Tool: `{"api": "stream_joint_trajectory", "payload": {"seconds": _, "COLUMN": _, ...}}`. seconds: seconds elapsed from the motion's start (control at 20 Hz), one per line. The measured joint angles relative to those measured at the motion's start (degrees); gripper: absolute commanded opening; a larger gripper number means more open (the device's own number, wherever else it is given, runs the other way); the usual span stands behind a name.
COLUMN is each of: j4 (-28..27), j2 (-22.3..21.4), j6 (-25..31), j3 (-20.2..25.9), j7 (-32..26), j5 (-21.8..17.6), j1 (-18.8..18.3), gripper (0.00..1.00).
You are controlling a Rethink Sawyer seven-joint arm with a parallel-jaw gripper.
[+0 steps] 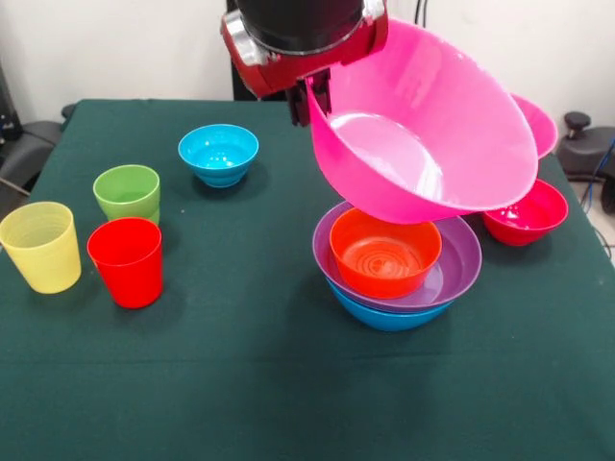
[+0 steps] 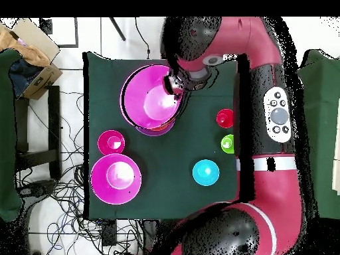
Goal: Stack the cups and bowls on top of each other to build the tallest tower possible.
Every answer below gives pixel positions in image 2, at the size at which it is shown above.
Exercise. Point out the black tripod leg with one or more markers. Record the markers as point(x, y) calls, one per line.
point(117, 28)

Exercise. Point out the black floor box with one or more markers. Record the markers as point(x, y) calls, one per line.
point(109, 233)

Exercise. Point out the dark green tablecloth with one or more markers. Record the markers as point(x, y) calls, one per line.
point(172, 164)

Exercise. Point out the crimson bowl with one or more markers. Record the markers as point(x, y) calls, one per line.
point(105, 144)

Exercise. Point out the green cup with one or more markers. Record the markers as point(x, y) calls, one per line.
point(228, 146)

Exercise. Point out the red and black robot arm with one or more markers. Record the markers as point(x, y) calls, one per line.
point(276, 191)

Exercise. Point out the black square frame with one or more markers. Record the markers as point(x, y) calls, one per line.
point(76, 32)

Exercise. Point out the orange bowl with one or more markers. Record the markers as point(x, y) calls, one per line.
point(162, 128)

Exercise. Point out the small blue bowl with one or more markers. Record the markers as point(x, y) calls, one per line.
point(205, 174)

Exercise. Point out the black stool frame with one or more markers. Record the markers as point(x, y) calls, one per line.
point(54, 119)

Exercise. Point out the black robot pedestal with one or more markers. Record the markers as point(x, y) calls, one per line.
point(150, 233)

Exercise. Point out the purple bowl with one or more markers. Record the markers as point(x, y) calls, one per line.
point(151, 132)

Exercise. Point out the red cup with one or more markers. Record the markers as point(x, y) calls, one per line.
point(224, 118)

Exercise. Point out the cardboard box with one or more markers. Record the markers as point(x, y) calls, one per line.
point(39, 79)

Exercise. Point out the green side table cloth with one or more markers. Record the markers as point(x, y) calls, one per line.
point(321, 132)
point(8, 132)

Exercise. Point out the large pink bowl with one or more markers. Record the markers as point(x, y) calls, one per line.
point(101, 183)
point(143, 90)

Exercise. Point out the black rounded floor base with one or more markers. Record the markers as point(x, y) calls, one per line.
point(39, 187)

